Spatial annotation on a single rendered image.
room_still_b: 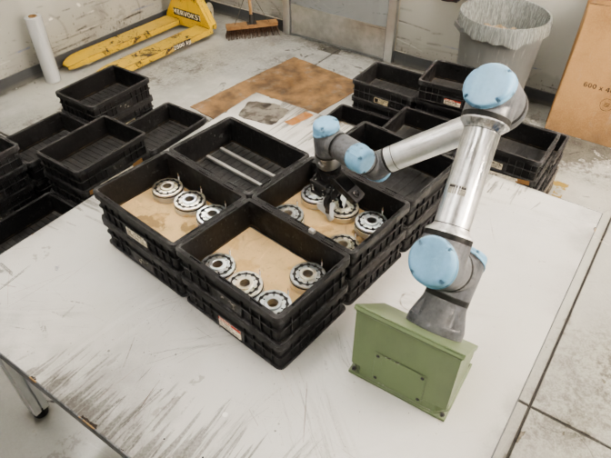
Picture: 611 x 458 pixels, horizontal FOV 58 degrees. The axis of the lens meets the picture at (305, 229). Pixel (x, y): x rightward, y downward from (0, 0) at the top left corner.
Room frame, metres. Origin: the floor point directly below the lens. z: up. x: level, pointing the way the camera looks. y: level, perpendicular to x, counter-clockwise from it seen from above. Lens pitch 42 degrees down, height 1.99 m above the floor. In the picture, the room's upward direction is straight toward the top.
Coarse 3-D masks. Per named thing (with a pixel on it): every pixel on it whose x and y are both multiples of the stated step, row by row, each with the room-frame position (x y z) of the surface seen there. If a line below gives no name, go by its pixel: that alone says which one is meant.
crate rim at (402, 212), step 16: (304, 160) 1.54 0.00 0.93; (352, 176) 1.45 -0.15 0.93; (256, 192) 1.37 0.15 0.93; (384, 192) 1.37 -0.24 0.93; (272, 208) 1.29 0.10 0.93; (400, 208) 1.29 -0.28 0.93; (304, 224) 1.21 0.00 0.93; (384, 224) 1.21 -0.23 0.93; (368, 240) 1.15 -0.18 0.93; (352, 256) 1.09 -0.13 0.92
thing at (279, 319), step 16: (208, 224) 1.21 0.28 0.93; (288, 224) 1.22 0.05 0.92; (192, 240) 1.15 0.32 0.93; (320, 240) 1.15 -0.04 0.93; (192, 256) 1.08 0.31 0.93; (208, 272) 1.02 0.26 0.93; (336, 272) 1.03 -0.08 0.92; (224, 288) 0.98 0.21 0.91; (320, 288) 0.98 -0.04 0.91; (256, 304) 0.91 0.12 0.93; (304, 304) 0.93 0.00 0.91; (272, 320) 0.87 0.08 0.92
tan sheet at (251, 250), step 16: (240, 240) 1.25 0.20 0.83; (256, 240) 1.25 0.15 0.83; (240, 256) 1.18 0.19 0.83; (256, 256) 1.18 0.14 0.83; (272, 256) 1.18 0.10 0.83; (288, 256) 1.18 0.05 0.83; (256, 272) 1.12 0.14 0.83; (272, 272) 1.12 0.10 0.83; (288, 272) 1.12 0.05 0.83; (272, 288) 1.05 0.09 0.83; (288, 288) 1.05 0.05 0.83
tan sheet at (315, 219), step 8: (288, 200) 1.45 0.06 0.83; (304, 208) 1.41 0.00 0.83; (312, 216) 1.37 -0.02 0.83; (320, 216) 1.37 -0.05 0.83; (312, 224) 1.33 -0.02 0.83; (320, 224) 1.33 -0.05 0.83; (328, 224) 1.33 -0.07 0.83; (336, 224) 1.33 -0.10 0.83; (344, 224) 1.33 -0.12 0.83; (352, 224) 1.33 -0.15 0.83; (320, 232) 1.29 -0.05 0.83; (328, 232) 1.29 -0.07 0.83; (336, 232) 1.29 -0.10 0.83; (344, 232) 1.29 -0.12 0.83; (352, 232) 1.29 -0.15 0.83; (360, 240) 1.25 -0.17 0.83
